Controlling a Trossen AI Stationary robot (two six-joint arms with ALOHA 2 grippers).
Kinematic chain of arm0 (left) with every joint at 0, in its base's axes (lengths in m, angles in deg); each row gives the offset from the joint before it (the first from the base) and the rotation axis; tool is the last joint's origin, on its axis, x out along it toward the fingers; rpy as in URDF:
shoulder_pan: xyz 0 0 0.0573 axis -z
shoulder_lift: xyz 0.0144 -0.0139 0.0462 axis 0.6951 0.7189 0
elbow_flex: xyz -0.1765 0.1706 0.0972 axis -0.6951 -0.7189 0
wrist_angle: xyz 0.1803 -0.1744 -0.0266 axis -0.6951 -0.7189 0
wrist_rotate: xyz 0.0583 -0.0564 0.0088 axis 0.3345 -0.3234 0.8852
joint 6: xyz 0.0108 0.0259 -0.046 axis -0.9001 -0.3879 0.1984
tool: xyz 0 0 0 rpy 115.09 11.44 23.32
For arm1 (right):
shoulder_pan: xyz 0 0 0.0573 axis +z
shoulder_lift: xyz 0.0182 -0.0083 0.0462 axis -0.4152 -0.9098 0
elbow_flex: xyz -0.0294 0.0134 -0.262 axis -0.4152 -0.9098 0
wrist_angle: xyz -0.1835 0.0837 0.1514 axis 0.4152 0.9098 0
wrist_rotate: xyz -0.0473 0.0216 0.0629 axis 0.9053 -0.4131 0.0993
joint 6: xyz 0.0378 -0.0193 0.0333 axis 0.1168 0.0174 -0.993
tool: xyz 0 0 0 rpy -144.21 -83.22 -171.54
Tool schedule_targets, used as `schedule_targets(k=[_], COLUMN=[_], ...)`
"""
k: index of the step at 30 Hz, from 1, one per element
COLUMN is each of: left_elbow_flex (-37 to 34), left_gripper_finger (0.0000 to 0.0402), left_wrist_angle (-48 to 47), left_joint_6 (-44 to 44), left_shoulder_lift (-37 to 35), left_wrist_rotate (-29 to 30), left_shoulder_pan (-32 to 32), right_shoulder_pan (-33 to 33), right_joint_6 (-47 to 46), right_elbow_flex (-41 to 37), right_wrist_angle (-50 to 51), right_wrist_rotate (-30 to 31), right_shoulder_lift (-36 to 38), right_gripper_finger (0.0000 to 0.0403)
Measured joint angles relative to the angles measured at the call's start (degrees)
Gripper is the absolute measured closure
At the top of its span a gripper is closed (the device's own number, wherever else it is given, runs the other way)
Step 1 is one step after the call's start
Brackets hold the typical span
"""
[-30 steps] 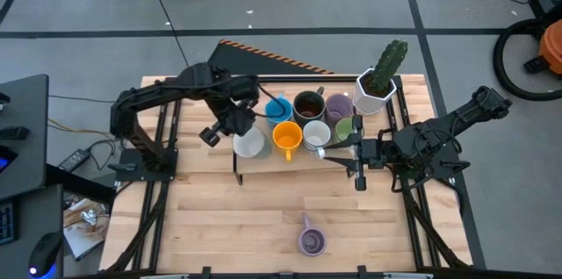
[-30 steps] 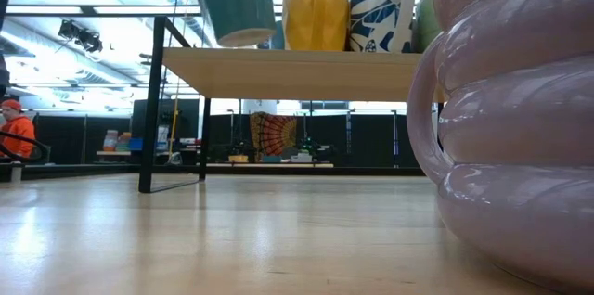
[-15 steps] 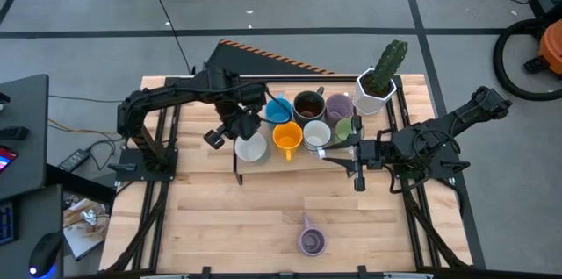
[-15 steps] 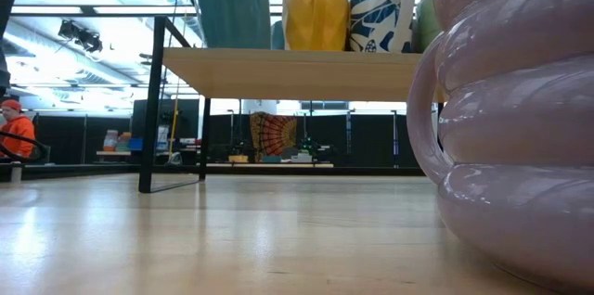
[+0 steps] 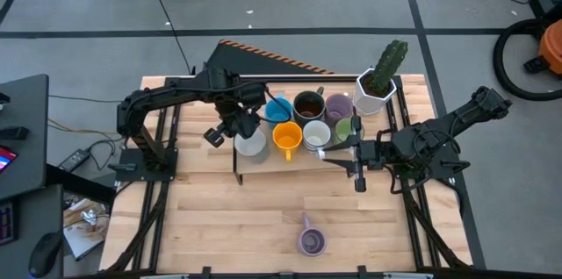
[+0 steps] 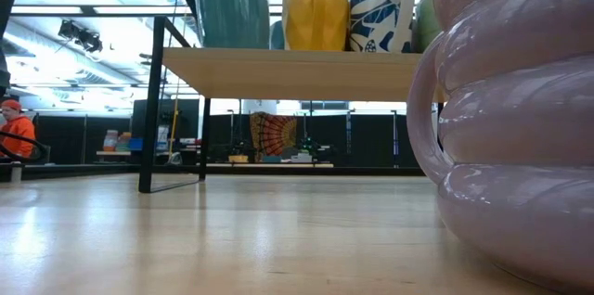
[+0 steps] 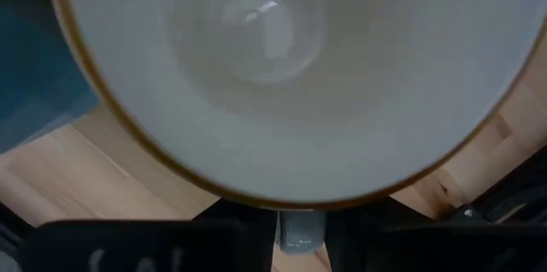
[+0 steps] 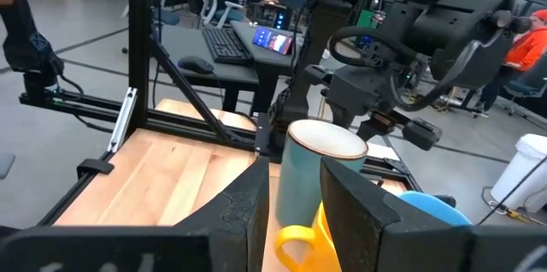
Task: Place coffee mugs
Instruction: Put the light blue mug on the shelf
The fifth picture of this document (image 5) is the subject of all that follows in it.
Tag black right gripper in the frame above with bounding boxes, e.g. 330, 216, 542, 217
323, 116, 399, 193

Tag green and white mug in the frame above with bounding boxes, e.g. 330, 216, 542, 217
334, 117, 365, 144

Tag plain white mug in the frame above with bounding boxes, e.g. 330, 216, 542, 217
234, 127, 268, 157

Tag light blue faceted mug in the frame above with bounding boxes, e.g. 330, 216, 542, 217
264, 94, 294, 125

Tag white mug blue leaf pattern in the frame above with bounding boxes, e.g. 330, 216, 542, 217
302, 119, 332, 160

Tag purple ribbed mug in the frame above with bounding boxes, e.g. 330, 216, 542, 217
325, 93, 355, 126

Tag orange yellow mug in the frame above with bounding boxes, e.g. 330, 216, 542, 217
271, 120, 304, 162

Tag dark speckled teal mug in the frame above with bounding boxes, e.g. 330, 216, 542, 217
292, 86, 327, 127

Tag lilac bubble mug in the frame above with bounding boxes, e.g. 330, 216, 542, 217
297, 213, 327, 257

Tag wooden shelf riser black legs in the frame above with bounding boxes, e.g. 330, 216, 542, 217
232, 105, 366, 187

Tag white hexagonal plant pot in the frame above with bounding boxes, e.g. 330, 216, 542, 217
352, 68, 399, 117

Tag black ramp orange striped edge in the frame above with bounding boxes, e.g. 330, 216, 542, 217
204, 38, 335, 76

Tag green cactus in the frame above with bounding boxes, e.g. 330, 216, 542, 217
371, 39, 409, 96

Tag black power adapter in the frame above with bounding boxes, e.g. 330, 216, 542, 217
56, 149, 92, 174

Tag orange black vacuum cleaner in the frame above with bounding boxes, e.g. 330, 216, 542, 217
492, 18, 562, 103

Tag cardboard box with papers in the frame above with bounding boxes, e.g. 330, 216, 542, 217
62, 197, 111, 262

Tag dark grey desk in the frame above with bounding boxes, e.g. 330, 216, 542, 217
0, 184, 65, 279
0, 74, 49, 201

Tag black handheld device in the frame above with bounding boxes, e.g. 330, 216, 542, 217
0, 125, 30, 141

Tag smartphone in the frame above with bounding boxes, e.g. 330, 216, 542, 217
0, 146, 18, 175

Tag black computer mouse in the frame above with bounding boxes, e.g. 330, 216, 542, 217
28, 230, 64, 279

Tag black metal rig frame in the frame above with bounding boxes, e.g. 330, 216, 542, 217
104, 75, 486, 278

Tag black floor cable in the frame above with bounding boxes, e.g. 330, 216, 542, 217
140, 0, 195, 75
47, 93, 133, 104

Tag yellow floor cable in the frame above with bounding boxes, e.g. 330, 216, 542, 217
47, 118, 122, 137

